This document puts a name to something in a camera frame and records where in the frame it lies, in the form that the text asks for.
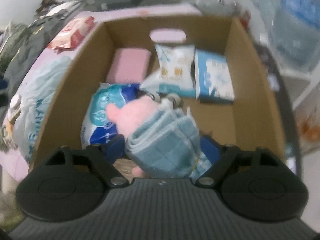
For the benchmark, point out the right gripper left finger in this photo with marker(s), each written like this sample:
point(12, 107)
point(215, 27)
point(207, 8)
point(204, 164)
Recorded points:
point(104, 156)

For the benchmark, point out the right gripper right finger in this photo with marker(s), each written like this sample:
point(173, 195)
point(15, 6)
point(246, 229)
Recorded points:
point(220, 157)

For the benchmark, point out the pink plush toy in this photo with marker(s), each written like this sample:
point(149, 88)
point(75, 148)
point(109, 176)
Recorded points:
point(129, 117)

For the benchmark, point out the blue checked towel bundle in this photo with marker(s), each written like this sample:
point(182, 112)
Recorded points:
point(167, 145)

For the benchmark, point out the blue white paper box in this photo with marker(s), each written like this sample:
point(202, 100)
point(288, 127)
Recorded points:
point(213, 81)

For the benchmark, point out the pink sponge block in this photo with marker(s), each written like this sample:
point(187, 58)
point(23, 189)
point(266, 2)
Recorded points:
point(129, 65)

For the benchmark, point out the brown cardboard box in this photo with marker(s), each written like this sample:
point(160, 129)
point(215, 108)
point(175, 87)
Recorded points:
point(78, 109)

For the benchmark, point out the white plastic shopping bag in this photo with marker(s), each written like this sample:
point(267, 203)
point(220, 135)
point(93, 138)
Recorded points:
point(29, 106)

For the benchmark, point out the red wet wipes pack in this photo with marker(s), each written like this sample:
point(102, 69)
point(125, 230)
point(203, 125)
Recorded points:
point(72, 34)

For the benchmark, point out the large blue water bottle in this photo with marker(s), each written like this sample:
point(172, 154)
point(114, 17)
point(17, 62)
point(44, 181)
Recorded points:
point(295, 33)

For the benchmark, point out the green leaf pattern pillow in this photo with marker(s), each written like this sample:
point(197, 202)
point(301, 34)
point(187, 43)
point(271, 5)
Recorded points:
point(15, 34)

